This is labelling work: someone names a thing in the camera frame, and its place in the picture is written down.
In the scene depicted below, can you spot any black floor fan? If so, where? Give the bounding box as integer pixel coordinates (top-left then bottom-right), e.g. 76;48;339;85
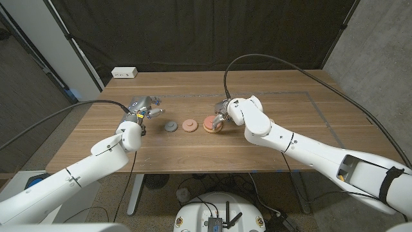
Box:
144;173;170;190

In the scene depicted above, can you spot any white power strip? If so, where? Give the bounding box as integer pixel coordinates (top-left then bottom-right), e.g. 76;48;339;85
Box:
111;66;138;79

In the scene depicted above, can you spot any thin black hanging cable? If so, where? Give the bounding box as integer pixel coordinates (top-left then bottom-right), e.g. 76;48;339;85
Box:
113;151;138;223

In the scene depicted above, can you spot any salmon pink toy disk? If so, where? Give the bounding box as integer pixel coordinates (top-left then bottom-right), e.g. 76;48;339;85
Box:
203;115;223;131

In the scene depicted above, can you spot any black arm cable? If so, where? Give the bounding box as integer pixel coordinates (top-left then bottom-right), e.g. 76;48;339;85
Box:
0;99;131;151
223;53;412;162

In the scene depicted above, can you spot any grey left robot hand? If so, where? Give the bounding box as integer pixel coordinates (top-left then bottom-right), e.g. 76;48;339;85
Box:
122;95;166;127

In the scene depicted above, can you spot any grey table leg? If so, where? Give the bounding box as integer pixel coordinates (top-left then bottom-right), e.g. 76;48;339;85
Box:
126;173;145;217
289;172;312;215

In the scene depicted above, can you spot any grey round floor object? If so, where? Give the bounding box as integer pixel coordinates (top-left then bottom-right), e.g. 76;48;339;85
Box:
176;188;191;203

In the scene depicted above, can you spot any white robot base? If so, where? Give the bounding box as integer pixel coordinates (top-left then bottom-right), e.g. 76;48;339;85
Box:
173;192;267;232

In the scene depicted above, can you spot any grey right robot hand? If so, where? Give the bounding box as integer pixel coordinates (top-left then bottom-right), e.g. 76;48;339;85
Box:
211;98;233;131

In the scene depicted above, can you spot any black backdrop cloth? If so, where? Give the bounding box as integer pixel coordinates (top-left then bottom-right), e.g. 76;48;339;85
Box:
50;0;360;86

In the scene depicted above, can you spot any grey box with antennas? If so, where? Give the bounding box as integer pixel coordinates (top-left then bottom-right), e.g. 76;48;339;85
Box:
207;201;243;232

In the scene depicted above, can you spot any black velcro arm strap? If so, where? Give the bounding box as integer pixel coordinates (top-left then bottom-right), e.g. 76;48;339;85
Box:
379;166;406;204

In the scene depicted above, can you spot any large tan toy disk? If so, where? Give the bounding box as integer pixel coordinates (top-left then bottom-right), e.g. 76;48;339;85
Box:
203;124;223;134

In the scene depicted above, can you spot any black backdrop stand pole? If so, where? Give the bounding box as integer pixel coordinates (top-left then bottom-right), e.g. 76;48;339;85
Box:
320;0;361;69
42;0;106;92

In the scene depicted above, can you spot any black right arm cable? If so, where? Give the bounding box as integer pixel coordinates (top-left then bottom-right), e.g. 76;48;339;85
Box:
223;53;412;162

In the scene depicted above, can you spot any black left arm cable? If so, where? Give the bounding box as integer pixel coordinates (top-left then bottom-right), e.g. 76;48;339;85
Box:
0;99;131;151

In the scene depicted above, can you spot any pale pink toy disk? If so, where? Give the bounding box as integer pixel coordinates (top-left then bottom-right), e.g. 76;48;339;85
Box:
182;119;199;133

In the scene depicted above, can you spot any white floor cable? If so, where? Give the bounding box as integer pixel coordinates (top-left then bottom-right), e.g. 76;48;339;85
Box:
248;173;281;216

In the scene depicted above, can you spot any black floor power adapter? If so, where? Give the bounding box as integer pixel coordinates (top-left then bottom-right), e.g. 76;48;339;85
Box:
267;212;297;232

